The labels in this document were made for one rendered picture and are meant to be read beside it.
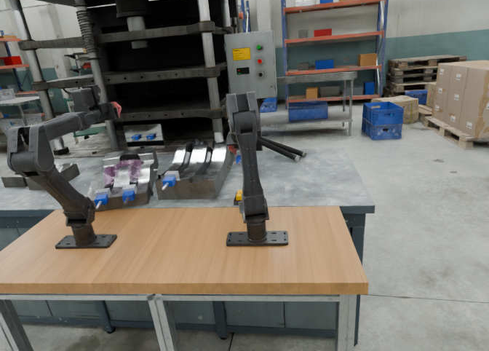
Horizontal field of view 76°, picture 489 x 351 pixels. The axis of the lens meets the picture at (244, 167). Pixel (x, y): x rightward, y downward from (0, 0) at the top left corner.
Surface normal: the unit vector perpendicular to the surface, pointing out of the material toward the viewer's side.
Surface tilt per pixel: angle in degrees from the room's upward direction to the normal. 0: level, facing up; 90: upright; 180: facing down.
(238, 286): 90
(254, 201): 77
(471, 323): 0
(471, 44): 90
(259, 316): 90
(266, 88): 90
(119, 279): 0
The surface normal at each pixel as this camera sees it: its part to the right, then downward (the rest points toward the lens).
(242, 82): -0.13, 0.36
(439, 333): -0.08, -0.93
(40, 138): 0.99, -0.04
